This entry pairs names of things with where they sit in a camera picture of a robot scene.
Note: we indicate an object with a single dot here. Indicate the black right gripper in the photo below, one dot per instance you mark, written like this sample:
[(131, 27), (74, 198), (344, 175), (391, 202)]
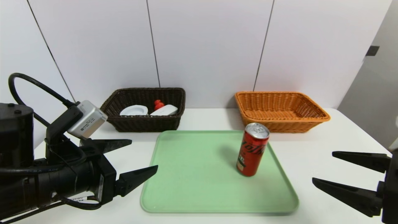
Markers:
[(391, 183)]

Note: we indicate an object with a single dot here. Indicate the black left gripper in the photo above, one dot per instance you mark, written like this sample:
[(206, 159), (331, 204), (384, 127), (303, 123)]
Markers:
[(105, 180)]

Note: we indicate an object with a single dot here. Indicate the white round vented container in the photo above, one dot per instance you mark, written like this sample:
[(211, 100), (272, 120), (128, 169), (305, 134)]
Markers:
[(133, 110)]

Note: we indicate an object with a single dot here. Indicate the red rubber duck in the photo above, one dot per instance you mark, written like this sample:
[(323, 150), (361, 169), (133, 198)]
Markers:
[(159, 104)]

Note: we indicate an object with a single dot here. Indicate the white rectangular deli case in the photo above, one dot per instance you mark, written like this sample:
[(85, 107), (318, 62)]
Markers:
[(166, 110)]

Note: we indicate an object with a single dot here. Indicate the red cola can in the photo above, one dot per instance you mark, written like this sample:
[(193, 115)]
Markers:
[(252, 152)]

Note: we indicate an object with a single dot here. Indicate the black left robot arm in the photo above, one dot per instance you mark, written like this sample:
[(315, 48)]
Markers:
[(15, 137)]

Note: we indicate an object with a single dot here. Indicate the dark brown wicker basket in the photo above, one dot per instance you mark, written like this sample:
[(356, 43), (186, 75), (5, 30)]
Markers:
[(140, 124)]

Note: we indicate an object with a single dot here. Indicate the orange wicker basket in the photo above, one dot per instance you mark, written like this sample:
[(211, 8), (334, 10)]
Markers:
[(279, 124)]

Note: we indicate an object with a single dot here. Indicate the green plastic tray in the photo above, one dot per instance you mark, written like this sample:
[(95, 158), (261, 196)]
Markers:
[(192, 186)]

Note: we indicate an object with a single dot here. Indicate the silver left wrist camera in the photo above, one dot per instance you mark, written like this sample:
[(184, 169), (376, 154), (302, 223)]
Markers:
[(88, 119)]

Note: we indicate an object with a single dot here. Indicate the dark wall fixture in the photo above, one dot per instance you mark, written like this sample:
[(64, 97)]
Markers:
[(372, 51)]

